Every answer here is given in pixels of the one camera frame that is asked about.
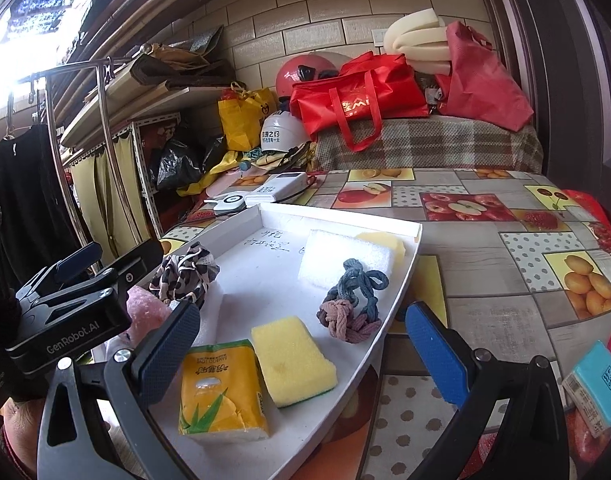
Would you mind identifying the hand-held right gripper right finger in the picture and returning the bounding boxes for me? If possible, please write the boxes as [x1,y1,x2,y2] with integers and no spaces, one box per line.
[405,301,571,480]

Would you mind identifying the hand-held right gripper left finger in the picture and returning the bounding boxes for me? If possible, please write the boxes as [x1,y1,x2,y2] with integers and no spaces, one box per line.
[35,297,202,480]

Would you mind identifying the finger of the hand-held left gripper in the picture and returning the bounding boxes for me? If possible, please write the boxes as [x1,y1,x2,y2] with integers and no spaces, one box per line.
[101,238,165,287]
[52,241,105,284]

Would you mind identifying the pink plush toy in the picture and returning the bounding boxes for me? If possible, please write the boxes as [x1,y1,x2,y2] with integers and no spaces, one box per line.
[120,284,174,348]

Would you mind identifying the black spotted cloth bundle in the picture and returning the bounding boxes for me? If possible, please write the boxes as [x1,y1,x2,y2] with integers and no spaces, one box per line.
[149,241,221,311]

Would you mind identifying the blue pink rope knot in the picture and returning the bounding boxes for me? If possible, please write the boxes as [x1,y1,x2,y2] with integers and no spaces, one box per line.
[317,257,390,345]

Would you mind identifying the yellow green sponge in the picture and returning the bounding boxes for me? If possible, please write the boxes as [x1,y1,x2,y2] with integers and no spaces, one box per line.
[250,316,339,409]

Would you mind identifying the white cardboard box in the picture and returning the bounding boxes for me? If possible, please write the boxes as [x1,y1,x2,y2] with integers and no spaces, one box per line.
[102,201,424,480]

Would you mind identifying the white foam block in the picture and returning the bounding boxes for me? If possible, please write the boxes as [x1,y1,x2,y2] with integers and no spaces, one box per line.
[298,229,396,291]

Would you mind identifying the person's left hand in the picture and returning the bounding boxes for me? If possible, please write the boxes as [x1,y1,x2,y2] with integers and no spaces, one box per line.
[4,399,44,480]

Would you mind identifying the yellow curtain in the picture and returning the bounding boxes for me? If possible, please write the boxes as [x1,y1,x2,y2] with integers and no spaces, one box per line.
[68,130,156,261]

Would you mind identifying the yellow tissue packet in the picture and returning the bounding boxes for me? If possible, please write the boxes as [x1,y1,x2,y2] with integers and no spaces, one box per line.
[178,339,270,444]

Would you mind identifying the black hanging garment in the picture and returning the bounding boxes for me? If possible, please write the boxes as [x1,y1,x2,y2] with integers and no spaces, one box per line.
[0,122,82,281]

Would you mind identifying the fruit print tablecloth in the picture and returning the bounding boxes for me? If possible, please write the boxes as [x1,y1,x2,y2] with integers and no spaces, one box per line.
[160,167,611,480]

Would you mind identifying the black plastic bag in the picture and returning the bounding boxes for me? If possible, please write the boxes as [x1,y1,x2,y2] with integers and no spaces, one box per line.
[155,137,206,191]

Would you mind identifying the white round device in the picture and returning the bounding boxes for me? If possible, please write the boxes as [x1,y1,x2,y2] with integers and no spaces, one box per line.
[204,191,247,216]

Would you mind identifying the pale yellow sponge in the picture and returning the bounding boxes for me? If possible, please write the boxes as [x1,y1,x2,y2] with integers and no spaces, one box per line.
[354,231,407,267]

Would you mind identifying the metal clothes rack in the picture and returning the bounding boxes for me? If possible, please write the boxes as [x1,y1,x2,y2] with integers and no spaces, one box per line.
[5,57,161,256]

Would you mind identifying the white power bank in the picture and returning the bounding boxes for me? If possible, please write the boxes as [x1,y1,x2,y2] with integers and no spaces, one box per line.
[245,171,309,206]

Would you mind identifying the teal tissue packet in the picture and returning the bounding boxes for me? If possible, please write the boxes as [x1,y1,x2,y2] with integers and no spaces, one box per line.
[561,341,611,438]

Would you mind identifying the wooden shelf boards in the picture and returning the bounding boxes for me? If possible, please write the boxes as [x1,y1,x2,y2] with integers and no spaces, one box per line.
[50,55,236,147]

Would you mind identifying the yellow shopping bag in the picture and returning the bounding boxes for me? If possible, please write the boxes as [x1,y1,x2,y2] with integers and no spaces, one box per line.
[218,82,279,154]

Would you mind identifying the white helmet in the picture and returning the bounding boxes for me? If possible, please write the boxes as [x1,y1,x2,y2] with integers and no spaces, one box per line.
[260,110,314,154]

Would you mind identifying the dark folded material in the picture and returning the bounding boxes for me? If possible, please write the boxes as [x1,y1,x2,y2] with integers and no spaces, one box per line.
[130,25,227,88]

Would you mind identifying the red helmet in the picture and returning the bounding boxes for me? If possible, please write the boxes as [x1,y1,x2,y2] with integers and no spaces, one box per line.
[276,51,353,99]

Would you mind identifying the glossy red shopping bag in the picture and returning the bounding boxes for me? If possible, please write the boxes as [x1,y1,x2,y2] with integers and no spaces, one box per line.
[289,51,431,154]

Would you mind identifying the red nonwoven bag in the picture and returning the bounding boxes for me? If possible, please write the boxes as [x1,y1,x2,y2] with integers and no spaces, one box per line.
[433,20,535,134]

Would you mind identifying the dark brown door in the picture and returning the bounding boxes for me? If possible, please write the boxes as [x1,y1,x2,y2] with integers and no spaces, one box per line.
[473,0,611,201]

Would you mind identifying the cream foam rolls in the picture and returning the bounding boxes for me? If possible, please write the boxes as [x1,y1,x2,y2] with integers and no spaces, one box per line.
[383,10,454,79]

